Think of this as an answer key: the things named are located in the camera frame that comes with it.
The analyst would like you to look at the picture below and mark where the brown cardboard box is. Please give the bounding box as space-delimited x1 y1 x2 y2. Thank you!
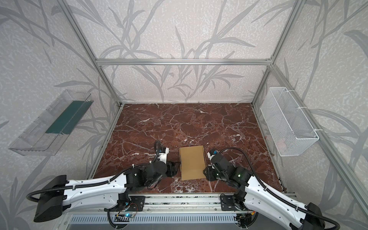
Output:
179 146 206 181

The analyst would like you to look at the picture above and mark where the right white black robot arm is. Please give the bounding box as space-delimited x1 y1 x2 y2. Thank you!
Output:
203 149 340 230

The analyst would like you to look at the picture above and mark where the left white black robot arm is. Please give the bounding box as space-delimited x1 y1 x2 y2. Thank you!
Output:
26 161 179 222

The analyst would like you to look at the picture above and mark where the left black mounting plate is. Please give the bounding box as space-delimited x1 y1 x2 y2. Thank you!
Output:
113 194 146 212

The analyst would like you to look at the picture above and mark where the black mounting plate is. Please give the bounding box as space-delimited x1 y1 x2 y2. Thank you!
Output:
219 194 244 211
113 194 146 212

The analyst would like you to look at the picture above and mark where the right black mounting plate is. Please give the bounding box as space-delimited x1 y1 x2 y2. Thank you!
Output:
219 194 244 211

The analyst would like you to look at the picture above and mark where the green circuit board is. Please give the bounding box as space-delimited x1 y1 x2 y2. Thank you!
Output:
115 213 136 221

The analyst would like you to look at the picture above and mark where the pink item in basket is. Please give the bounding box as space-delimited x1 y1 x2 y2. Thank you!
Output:
276 138 287 151

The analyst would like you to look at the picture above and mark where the green mat in bin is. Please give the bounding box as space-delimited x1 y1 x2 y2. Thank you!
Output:
46 101 93 135

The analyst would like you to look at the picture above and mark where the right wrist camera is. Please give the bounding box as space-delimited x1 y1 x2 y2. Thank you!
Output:
207 149 218 162

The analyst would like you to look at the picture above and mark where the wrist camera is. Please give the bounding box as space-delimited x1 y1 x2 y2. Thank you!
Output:
157 147 169 163
207 149 218 162

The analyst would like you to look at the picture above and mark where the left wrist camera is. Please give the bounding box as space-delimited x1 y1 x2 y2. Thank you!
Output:
157 147 169 163

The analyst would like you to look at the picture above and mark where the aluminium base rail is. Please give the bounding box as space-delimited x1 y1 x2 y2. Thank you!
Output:
60 193 297 215

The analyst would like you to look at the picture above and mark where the white wire mesh basket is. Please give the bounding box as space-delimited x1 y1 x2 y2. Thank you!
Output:
261 87 319 157

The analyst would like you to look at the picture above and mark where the clear plastic wall bin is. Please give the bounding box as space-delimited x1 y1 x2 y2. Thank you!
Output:
9 90 94 156

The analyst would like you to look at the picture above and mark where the aluminium frame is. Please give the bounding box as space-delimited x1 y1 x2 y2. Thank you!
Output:
57 1 368 215

